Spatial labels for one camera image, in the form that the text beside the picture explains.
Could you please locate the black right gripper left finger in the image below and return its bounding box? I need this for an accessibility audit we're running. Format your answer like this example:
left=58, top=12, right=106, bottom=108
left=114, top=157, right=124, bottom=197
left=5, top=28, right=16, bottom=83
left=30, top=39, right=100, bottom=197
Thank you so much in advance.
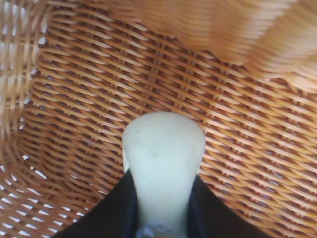
left=59, top=170, right=140, bottom=238

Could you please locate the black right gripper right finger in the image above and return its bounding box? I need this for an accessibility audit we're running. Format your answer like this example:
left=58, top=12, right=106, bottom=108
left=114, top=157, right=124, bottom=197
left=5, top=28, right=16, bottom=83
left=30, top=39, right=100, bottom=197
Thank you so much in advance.
left=185, top=174, right=268, bottom=238

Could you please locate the pale yellow egg yolk pastry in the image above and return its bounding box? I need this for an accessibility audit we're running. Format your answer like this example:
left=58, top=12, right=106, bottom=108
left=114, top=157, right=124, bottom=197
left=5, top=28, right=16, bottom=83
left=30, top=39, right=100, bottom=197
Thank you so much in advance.
left=122, top=111, right=207, bottom=238

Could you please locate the brown woven wicker basket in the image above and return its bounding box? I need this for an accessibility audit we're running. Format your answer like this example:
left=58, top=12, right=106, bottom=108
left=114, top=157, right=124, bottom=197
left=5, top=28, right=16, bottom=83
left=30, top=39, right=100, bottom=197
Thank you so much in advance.
left=0, top=0, right=317, bottom=238

